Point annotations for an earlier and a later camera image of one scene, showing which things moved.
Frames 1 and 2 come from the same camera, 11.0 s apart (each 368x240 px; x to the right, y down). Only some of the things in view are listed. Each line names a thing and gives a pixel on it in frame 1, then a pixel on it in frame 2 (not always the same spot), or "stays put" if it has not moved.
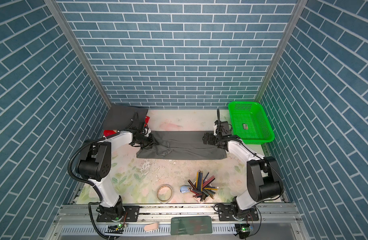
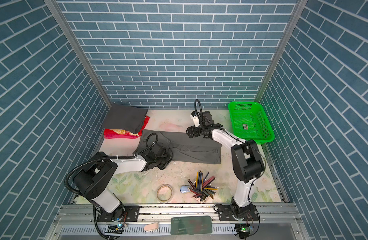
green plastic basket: (249, 122) stays put
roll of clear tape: (164, 193) stays put
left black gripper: (151, 142) to (169, 159)
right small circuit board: (243, 229) stays put
